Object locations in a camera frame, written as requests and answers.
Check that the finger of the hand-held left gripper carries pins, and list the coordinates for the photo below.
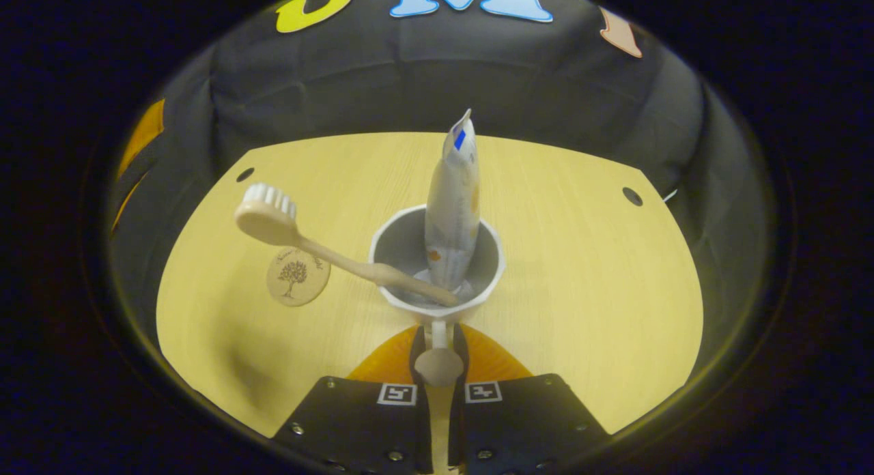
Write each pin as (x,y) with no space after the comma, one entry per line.
(147,130)

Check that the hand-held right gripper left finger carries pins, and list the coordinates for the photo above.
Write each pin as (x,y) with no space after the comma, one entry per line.
(362,427)

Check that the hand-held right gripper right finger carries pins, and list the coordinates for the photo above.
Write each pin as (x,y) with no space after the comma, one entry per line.
(519,427)

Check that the beige toothbrush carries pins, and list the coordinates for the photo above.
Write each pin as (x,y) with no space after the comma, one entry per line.
(270,219)

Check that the round wooden coaster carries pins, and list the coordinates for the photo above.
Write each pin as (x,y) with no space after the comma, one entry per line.
(297,277)

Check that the white toothpaste tube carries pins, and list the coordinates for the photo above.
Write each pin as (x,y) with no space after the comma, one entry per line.
(452,202)

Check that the black desk grommet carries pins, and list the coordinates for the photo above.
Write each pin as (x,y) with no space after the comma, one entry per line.
(244,174)
(632,196)

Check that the black backdrop cloth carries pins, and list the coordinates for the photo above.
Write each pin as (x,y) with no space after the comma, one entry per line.
(341,99)

